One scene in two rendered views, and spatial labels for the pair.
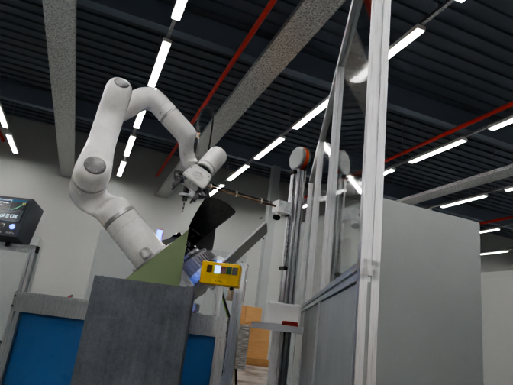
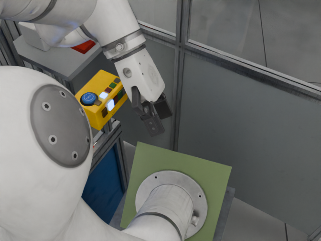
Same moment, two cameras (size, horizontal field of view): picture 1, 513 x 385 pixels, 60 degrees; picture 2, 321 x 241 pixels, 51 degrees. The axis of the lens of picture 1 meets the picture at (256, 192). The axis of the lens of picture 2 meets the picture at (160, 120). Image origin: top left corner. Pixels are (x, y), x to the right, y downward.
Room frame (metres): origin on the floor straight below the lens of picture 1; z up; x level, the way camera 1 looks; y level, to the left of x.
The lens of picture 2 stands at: (1.40, 0.65, 1.83)
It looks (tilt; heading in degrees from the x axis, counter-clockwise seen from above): 52 degrees down; 296
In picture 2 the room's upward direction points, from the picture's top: straight up
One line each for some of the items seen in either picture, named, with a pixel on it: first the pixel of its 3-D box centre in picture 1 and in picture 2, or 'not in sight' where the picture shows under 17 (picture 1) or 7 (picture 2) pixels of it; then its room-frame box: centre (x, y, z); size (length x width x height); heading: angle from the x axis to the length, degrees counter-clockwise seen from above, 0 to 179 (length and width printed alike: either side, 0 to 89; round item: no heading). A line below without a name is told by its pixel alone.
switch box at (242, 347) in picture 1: (233, 344); not in sight; (2.46, 0.02, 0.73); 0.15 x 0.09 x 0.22; 86
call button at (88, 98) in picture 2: not in sight; (89, 98); (1.89, 0.15, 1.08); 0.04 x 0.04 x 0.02
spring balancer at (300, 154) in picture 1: (299, 159); not in sight; (2.63, -0.25, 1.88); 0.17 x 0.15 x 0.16; 176
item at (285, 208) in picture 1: (282, 208); not in sight; (2.58, -0.17, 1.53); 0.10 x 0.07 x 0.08; 121
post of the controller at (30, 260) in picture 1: (28, 268); not in sight; (1.94, 0.93, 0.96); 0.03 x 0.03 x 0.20; 86
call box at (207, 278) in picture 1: (221, 276); (100, 100); (1.88, 0.10, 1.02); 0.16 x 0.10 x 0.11; 86
